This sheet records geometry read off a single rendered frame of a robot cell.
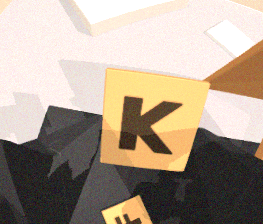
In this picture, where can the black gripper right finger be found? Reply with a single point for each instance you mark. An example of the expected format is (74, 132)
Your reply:
(232, 179)

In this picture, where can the orange tile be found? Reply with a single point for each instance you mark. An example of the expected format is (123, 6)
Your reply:
(150, 121)
(129, 212)

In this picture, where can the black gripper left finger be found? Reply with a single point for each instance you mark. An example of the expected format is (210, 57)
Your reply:
(43, 178)

